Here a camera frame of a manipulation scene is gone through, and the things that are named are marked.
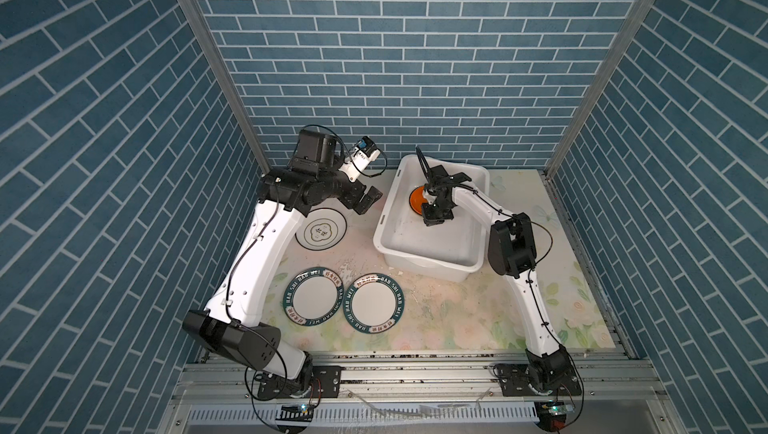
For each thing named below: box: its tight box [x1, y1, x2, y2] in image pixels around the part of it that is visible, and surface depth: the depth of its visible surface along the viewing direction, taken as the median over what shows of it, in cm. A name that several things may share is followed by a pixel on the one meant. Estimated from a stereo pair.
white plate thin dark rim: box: [295, 207, 348, 251], surface depth 104 cm
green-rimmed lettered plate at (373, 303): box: [343, 272, 405, 334], surface depth 88 cm
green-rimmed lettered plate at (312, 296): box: [283, 267, 345, 326], surface depth 89 cm
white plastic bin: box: [373, 155, 491, 282], surface depth 100 cm
